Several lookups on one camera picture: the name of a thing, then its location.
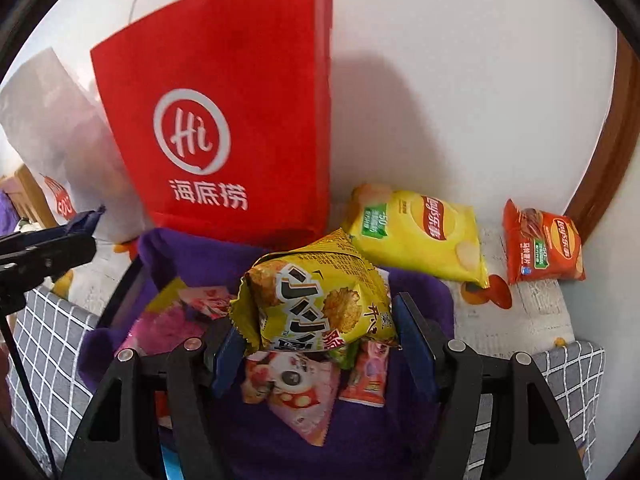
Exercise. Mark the red and pink snack packet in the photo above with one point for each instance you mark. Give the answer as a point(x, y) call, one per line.
point(207, 302)

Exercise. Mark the pink candy packet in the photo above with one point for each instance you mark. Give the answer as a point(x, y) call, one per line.
point(160, 327)

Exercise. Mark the blue snack packet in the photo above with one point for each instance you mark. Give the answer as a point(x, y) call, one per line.
point(171, 462)

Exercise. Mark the pink panda-print snack packet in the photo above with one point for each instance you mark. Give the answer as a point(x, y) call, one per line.
point(300, 395)

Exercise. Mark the red paper shopping bag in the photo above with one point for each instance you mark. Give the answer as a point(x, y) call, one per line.
point(225, 60)

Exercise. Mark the purple fabric storage basket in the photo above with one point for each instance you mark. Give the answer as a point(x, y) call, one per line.
point(380, 440)

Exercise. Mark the grey grid-pattern bedsheet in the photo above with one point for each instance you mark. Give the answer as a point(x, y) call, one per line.
point(50, 350)

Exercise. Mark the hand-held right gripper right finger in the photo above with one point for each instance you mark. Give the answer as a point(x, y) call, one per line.
point(415, 345)

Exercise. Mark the green snack packet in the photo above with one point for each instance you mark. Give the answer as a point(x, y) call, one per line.
point(345, 357)

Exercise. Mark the golden rice cracker bag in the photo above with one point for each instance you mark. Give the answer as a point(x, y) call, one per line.
point(310, 300)

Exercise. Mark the long pink snack packet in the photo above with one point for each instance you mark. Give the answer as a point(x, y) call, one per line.
point(370, 380)

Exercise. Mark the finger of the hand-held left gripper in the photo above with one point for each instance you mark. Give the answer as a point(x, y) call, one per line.
point(55, 257)
point(87, 220)

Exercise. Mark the light wooden furniture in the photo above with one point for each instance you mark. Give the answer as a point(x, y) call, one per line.
point(35, 200)

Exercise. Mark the white plastic bag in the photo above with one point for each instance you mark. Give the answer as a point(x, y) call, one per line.
point(50, 125)

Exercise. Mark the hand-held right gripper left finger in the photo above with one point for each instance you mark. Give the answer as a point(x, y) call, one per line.
point(227, 360)

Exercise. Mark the yellow potato chip bag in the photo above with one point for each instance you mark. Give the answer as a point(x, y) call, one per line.
point(425, 240)

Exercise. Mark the brown wooden door frame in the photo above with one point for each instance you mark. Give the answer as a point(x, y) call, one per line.
point(615, 160)

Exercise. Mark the orange potato chip bag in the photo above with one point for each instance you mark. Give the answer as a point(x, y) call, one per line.
point(545, 245)

